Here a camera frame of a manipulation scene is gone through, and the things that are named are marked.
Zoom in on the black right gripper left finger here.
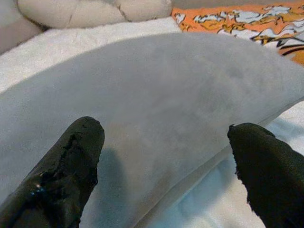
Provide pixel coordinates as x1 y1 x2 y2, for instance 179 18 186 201
0 116 105 228

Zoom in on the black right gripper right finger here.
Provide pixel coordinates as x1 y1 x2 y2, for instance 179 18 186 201
227 122 304 228

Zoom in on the grey pillow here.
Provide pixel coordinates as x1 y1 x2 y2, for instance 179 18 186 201
0 32 304 228

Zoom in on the white quilted mattress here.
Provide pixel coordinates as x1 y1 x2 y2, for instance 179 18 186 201
0 16 304 228

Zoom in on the orange cartoon print blanket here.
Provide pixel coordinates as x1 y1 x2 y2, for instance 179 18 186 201
171 2 304 66

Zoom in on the beige bolster pillow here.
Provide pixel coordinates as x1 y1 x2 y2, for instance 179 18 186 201
18 0 173 29

